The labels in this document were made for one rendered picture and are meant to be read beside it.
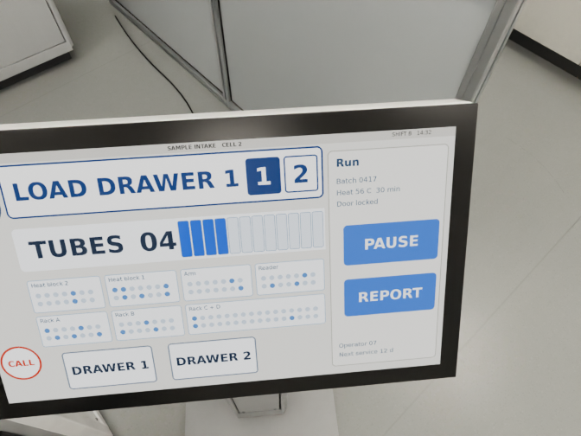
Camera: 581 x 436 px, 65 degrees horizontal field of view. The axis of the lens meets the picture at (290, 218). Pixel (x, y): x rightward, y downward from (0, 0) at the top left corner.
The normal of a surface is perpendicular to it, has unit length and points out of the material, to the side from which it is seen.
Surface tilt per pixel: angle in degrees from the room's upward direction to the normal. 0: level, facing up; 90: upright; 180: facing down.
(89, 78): 1
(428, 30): 90
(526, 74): 0
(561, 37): 90
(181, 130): 50
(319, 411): 5
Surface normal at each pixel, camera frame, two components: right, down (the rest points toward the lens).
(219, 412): -0.07, -0.51
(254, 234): 0.07, 0.32
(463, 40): -0.74, 0.57
